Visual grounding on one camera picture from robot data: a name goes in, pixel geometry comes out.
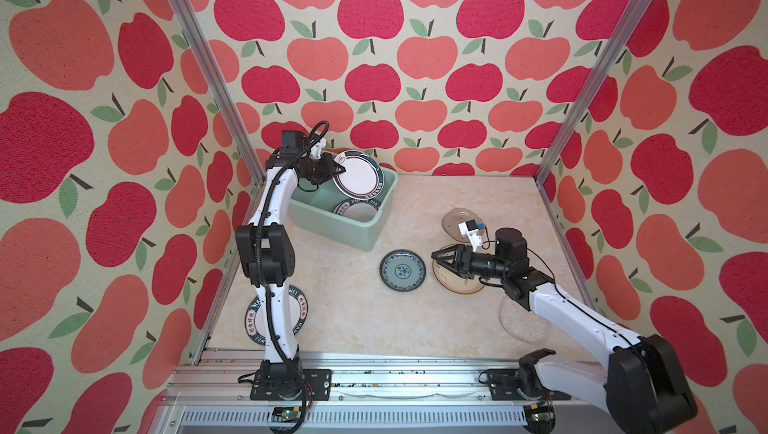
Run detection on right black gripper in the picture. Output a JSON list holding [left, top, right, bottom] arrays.
[[430, 244, 510, 285]]

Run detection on cream plate with plant drawing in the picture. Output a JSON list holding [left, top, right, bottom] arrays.
[[432, 260, 484, 295]]

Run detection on white plate dark green rim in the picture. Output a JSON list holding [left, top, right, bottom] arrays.
[[333, 150, 384, 200]]

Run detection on white plate red-green lettered rim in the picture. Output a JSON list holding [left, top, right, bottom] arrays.
[[333, 198, 381, 223]]

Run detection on teal patterned small plate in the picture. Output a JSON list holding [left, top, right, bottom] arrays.
[[379, 249, 426, 292]]

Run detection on white plate lettered rim front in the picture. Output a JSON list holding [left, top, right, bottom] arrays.
[[244, 285, 309, 346]]

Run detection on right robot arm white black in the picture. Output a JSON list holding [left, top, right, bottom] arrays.
[[431, 223, 698, 433]]

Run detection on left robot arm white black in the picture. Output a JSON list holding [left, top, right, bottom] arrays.
[[235, 121, 345, 383]]

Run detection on mint green plastic bin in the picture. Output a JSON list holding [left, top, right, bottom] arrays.
[[288, 168, 400, 252]]

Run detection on brown speckled square plate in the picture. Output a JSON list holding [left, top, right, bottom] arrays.
[[441, 207, 484, 244]]

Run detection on clear glass textured plate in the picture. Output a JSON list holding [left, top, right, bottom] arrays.
[[498, 297, 551, 345]]

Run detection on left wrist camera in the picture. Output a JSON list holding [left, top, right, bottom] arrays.
[[309, 138, 327, 159]]

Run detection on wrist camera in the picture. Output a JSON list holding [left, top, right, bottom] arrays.
[[459, 219, 485, 252], [309, 138, 327, 159]]

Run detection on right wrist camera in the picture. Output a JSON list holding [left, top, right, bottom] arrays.
[[459, 219, 485, 252]]

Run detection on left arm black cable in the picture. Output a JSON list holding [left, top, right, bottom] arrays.
[[254, 120, 331, 434]]

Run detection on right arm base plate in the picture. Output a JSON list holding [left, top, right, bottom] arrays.
[[478, 368, 572, 401]]

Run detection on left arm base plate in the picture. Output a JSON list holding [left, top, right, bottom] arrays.
[[250, 364, 333, 401]]

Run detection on left aluminium corner post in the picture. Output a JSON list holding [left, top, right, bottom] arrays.
[[168, 0, 265, 187]]

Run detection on aluminium corner post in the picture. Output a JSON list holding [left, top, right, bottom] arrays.
[[535, 0, 653, 190], [168, 0, 265, 187]]

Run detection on aluminium front rail frame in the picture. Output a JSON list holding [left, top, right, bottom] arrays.
[[146, 349, 673, 434]]

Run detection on right aluminium corner post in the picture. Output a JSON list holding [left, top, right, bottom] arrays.
[[535, 0, 653, 190]]

